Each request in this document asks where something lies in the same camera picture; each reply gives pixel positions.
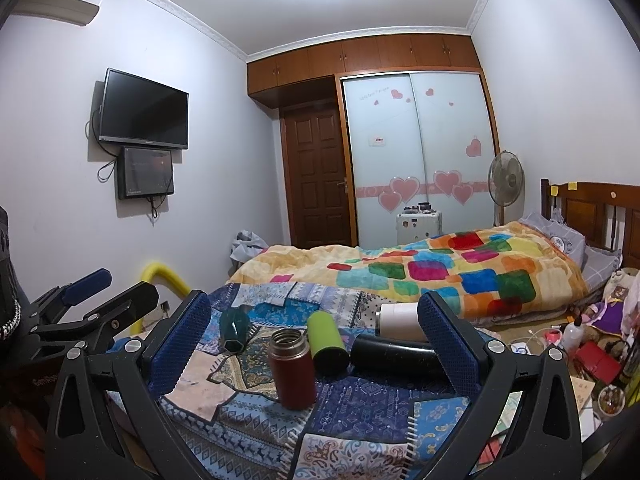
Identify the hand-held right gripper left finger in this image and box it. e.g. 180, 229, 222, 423
45, 290, 213, 480

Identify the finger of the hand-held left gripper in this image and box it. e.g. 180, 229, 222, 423
27, 268, 113, 321
30, 282, 160, 361

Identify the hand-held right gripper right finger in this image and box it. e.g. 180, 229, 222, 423
417, 290, 588, 480

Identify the dark teal cup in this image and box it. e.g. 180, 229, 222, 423
220, 305, 258, 356

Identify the black cup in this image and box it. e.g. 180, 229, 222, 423
349, 335, 443, 382

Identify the dark red thermos cup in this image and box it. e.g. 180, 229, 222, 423
267, 329, 318, 410

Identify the green cup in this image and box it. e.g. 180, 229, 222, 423
306, 310, 350, 376

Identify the yellow foam tube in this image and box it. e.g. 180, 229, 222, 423
129, 260, 188, 336

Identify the colourful checked quilt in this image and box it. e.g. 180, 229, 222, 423
227, 227, 588, 326

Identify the patchwork blanket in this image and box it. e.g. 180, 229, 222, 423
107, 280, 523, 480

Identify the grey clothes pile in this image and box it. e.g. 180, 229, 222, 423
230, 230, 271, 267

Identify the small white cabinet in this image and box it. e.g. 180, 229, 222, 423
396, 210, 443, 244

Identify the white plastic bottle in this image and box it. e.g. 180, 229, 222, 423
562, 322, 592, 352

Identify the red box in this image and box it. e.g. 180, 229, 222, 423
575, 340, 623, 385

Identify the grey plaid pillow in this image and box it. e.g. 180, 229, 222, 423
580, 245, 623, 292

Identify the small bowl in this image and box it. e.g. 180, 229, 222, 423
597, 385, 627, 417

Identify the standing fan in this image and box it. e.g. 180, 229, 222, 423
487, 150, 526, 228

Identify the plush toy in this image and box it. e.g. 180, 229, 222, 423
605, 267, 640, 312

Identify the wooden bed headboard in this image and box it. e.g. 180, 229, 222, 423
540, 178, 640, 267

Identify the frosted heart sliding door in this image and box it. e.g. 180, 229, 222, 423
341, 74, 426, 251
412, 72, 497, 235

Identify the brown wooden door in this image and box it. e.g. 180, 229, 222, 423
280, 102, 353, 250

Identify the wooden overhead cabinet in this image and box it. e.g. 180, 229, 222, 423
246, 32, 483, 108

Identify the small black wall monitor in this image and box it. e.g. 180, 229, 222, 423
116, 146, 176, 201

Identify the black television cable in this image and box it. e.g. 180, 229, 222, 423
85, 105, 120, 183

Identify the black wall television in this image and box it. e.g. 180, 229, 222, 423
97, 67, 190, 151

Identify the wall air conditioner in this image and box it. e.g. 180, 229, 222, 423
12, 0, 101, 26

